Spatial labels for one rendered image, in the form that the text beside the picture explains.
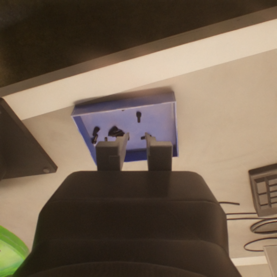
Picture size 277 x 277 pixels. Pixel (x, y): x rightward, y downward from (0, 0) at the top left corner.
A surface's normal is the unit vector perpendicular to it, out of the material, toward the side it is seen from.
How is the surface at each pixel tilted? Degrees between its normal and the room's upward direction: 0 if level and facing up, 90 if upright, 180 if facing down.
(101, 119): 0
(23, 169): 0
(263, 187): 6
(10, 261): 24
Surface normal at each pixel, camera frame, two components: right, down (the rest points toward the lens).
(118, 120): -0.01, 0.69
